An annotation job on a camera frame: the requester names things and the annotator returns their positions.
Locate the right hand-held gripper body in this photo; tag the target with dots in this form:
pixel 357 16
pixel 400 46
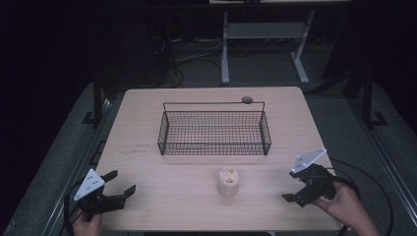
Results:
pixel 316 182

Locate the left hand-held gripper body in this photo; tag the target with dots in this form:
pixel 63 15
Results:
pixel 95 201

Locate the small beige cup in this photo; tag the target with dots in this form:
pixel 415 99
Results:
pixel 228 182

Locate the person's left hand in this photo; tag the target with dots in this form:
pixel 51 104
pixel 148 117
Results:
pixel 88 226

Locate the person's right hand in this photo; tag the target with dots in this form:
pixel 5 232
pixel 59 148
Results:
pixel 344 203

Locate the black metal stand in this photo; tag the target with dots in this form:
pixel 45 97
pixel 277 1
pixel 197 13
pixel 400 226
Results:
pixel 368 98
pixel 97 98

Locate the small grey round disc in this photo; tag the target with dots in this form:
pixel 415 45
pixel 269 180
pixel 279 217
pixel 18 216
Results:
pixel 247 100

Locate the aluminium rail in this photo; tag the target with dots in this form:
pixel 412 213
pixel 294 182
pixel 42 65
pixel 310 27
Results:
pixel 383 157
pixel 78 164

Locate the white metal table frame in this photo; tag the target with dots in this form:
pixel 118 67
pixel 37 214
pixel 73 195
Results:
pixel 262 31

